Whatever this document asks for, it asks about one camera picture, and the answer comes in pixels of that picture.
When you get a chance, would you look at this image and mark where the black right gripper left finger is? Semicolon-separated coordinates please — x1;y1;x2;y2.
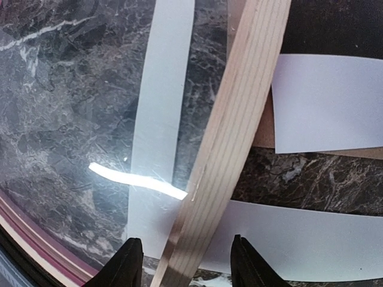
83;238;144;287

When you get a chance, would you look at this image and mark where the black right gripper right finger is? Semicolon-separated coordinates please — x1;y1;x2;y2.
230;234;287;287

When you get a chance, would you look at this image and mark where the brown cardboard backing board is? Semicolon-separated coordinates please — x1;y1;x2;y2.
253;90;383;160

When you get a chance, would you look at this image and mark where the light wooden picture frame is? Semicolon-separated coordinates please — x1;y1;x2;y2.
0;0;293;287

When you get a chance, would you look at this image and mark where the white mat board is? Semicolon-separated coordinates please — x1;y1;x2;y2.
119;1;382;286

